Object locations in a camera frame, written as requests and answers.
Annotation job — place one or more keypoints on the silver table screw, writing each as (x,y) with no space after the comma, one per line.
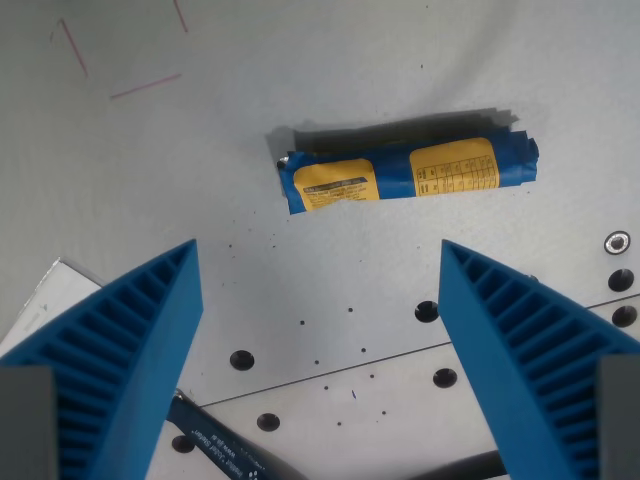
(617,242)

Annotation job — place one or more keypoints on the blue yellow snack bar wrapper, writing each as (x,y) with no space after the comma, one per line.
(400,172)

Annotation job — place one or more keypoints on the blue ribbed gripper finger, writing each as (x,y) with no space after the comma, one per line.
(525,360)
(125,350)

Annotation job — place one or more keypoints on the white cardboard box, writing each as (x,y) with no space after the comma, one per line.
(47,295)

